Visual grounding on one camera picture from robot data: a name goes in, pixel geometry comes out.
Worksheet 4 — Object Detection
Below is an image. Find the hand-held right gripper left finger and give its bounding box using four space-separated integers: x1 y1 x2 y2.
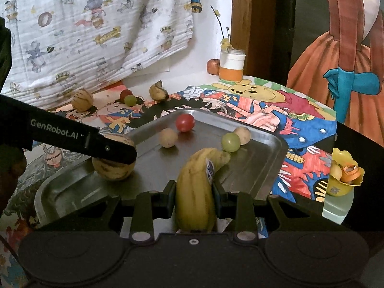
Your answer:
33 180 177 243

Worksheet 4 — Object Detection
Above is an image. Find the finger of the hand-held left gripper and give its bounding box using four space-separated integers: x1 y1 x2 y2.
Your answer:
90 132 138 164

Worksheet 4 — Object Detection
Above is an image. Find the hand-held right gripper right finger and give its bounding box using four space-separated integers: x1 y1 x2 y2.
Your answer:
214 183 351 243

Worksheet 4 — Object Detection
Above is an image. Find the striped pepino melon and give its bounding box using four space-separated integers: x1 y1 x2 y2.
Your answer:
71 88 94 111
91 134 135 181

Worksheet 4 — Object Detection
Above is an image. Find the long yellow banana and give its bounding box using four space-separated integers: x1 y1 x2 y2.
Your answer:
175 148 231 233

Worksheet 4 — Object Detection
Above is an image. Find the metal tray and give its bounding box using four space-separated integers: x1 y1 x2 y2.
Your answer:
34 108 290 227

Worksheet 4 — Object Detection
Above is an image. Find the short yellow banana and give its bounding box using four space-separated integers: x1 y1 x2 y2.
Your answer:
149 80 169 101

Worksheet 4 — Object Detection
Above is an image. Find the orange cartoon drawing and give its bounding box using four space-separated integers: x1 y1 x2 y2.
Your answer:
45 85 156 138

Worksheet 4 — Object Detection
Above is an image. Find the printed blanket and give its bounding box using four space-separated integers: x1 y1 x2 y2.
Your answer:
0 0 233 108

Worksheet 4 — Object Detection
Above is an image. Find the colourful cartoon drawing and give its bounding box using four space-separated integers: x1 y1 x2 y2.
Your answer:
132 76 338 237

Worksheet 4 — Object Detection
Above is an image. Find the pale green glass container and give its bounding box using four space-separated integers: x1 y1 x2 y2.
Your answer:
322 192 356 225

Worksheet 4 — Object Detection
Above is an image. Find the small red apple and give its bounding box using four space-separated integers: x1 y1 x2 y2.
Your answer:
207 58 221 75

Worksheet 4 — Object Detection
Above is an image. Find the white and orange jar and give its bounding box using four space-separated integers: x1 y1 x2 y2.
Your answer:
219 49 246 82

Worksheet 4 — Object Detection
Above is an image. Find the dried flower twig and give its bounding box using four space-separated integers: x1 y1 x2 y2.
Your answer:
210 5 234 53

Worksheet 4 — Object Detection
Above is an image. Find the wooden door frame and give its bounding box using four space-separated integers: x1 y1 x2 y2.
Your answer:
231 0 279 78

